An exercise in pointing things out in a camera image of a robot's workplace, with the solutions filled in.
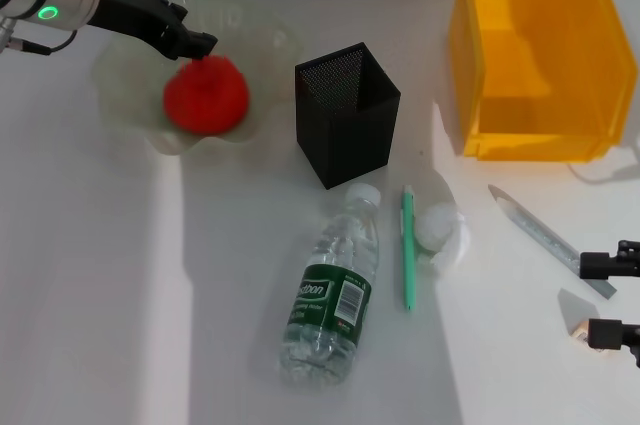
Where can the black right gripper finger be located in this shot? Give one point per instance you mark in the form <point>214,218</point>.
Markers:
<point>610,265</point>
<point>612,337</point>

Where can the clear glass fruit plate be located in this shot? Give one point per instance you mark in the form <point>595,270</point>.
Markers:
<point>130,95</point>

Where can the clear green-label water bottle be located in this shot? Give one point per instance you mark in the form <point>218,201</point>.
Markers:
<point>330,290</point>

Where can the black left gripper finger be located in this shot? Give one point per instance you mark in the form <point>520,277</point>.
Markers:
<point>192,32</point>
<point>192,51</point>

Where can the yellow plastic bin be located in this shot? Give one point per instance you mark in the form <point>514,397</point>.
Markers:
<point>540,45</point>

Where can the red knitted orange fruit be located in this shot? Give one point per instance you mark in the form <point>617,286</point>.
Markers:
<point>207,97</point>

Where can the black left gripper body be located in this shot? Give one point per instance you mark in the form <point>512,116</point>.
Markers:
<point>135,10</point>

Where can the beige eraser with barcode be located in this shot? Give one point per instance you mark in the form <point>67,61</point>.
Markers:
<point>580,337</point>

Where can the mint green pen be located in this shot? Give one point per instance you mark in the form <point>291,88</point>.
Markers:
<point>408,255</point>

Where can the white paper ball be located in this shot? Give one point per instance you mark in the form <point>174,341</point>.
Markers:
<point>437,230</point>

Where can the black mesh pen holder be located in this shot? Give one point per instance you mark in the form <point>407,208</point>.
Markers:
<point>350,145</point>

